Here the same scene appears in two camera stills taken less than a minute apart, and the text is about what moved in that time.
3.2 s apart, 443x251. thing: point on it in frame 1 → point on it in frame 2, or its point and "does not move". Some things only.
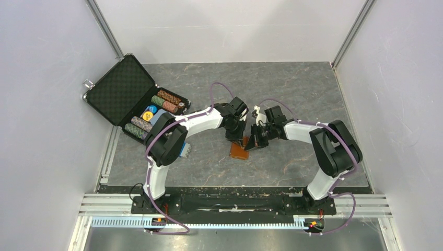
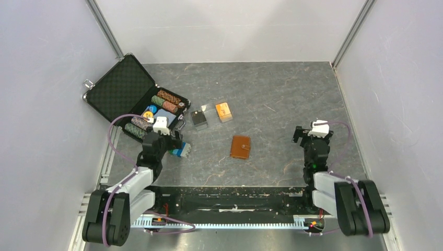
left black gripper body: [235, 131] → [166, 143]
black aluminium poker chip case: [129, 97] does not move
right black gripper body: [263, 134] → [306, 139]
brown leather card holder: [239, 152] does not move
